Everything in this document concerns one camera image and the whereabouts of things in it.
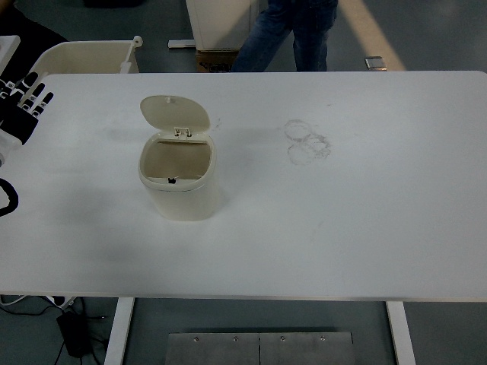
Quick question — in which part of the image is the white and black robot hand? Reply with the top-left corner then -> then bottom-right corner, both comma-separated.
0,71 -> 55,163

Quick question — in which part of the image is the cream plastic crate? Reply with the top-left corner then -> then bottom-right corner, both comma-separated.
28,36 -> 144,74

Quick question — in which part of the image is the metal floor socket plate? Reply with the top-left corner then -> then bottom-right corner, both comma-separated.
364,56 -> 388,71

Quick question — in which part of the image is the grey metal plate with screws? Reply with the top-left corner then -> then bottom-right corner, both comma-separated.
167,332 -> 357,365

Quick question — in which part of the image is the white box-shaped object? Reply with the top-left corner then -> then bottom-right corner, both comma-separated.
0,35 -> 21,77

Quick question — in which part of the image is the printed cardboard box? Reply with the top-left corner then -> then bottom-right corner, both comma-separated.
195,49 -> 241,73

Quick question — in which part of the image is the black object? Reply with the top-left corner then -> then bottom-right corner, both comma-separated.
82,0 -> 142,9

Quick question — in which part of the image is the black cable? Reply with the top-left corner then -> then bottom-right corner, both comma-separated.
0,296 -> 111,365

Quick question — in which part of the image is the cream trash bin with lid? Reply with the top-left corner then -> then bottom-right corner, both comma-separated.
137,94 -> 224,222

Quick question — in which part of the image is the black power adapter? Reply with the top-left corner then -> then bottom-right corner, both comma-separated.
56,309 -> 92,358

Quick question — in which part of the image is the white table leg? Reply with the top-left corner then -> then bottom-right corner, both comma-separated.
384,300 -> 418,365
103,297 -> 136,365

